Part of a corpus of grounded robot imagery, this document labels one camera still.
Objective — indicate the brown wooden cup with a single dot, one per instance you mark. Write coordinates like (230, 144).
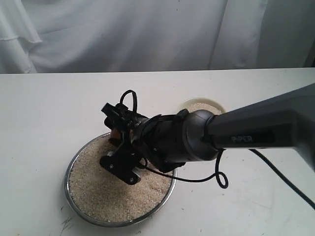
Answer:
(115, 138)

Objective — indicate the round metal rice tray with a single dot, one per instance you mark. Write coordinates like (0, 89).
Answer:
(101, 199)

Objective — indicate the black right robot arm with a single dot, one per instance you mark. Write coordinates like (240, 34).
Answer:
(284, 121)

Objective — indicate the cream ceramic rice bowl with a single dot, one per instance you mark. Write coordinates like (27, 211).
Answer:
(195, 104)

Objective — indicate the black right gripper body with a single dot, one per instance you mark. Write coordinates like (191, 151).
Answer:
(157, 139)

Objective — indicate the white backdrop curtain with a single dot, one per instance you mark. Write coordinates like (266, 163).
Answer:
(76, 36)

